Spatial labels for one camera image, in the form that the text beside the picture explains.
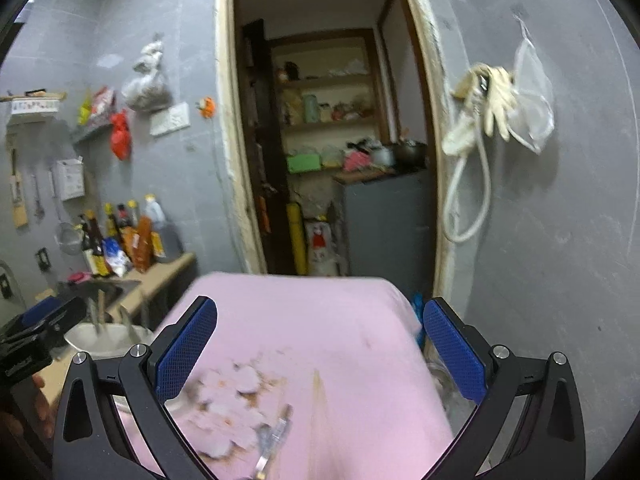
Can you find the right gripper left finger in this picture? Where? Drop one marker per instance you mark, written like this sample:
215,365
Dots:
91,442

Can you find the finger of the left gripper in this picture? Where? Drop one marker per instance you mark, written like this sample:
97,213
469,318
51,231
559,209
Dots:
38,312
38,341

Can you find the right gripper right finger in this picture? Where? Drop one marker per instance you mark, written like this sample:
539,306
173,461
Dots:
549,440

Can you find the person's left hand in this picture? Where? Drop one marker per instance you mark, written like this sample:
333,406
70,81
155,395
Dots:
33,405

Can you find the blue white packet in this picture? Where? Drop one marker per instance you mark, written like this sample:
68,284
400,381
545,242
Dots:
116,257

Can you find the wooden counter shelf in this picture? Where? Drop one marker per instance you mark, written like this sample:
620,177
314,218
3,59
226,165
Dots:
138,288

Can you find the dark soy sauce bottle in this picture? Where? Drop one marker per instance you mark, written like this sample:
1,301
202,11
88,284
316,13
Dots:
96,243

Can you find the orange snack bag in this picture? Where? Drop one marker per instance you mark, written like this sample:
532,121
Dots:
142,245

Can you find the large oil jug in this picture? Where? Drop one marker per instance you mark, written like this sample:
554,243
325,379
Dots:
164,237

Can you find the red plastic bag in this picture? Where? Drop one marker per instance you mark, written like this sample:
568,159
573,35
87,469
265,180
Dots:
120,139

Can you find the pink floral tablecloth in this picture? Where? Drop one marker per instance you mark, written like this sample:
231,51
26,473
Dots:
386,420

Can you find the hanging bag of goods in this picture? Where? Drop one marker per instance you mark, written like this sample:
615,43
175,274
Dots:
148,91

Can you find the yellow cylinder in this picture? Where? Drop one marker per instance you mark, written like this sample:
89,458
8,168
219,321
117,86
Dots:
297,232

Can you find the grey cabinet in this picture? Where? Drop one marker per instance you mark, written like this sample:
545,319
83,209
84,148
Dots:
385,228

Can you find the green box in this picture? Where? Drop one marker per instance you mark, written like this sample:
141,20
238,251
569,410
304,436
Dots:
302,163

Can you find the black cooking pot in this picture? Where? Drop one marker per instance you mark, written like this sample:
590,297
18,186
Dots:
409,155

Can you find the clear plastic bag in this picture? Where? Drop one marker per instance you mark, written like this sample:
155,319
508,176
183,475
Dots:
532,120

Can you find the white rubber glove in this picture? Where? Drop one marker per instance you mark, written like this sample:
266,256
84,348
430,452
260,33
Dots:
487,97

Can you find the scalloped handle steel utensil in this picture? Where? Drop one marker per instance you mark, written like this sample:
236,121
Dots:
270,440

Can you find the white wall socket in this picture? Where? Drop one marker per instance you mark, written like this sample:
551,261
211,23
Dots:
173,119

